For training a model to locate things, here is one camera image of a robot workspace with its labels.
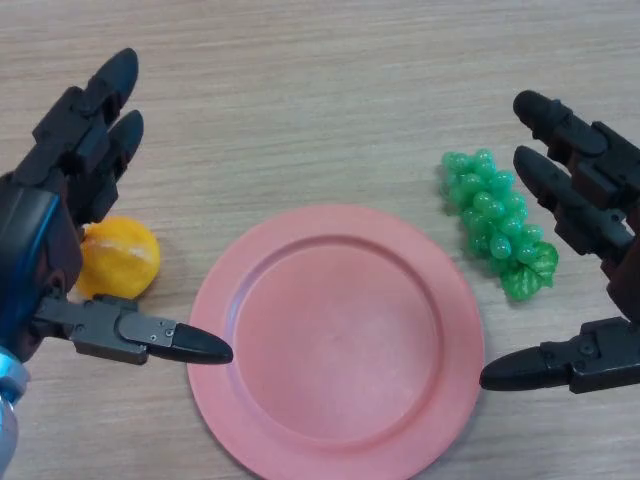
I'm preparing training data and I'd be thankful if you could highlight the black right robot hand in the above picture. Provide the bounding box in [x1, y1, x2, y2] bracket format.
[479, 89, 640, 394]

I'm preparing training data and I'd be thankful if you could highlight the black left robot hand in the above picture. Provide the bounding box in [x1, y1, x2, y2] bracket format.
[0, 47, 235, 369]

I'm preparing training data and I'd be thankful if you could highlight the green grapes bunch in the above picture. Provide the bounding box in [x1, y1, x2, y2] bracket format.
[438, 148, 560, 303]

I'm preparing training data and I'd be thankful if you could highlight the pink round plate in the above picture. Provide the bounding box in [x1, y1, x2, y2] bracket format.
[185, 203, 485, 480]

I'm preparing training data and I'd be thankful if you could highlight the orange yellow pear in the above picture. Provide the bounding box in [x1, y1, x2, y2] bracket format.
[74, 215, 162, 301]

